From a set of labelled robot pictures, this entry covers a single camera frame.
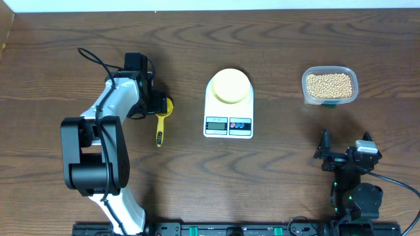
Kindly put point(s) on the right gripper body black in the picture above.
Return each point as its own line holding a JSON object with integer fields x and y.
{"x": 334, "y": 161}

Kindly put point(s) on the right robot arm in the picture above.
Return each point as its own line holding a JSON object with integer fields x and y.
{"x": 356, "y": 203}

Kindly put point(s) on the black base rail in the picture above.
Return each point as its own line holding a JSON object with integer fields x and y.
{"x": 294, "y": 228}

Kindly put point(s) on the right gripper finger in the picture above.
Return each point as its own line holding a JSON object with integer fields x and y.
{"x": 367, "y": 137}
{"x": 324, "y": 147}

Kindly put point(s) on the yellow measuring scoop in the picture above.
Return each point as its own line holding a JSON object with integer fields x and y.
{"x": 160, "y": 123}

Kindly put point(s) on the soybeans in container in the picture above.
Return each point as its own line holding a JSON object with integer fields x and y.
{"x": 329, "y": 86}

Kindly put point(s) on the white digital kitchen scale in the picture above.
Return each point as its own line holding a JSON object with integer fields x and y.
{"x": 223, "y": 120}

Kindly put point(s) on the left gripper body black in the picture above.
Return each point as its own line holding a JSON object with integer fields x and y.
{"x": 157, "y": 103}

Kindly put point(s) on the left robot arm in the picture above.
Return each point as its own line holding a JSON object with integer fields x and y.
{"x": 95, "y": 156}

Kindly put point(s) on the pale yellow bowl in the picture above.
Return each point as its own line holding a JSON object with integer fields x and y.
{"x": 230, "y": 86}

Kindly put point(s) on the clear plastic container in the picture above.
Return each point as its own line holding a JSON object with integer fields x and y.
{"x": 321, "y": 70}

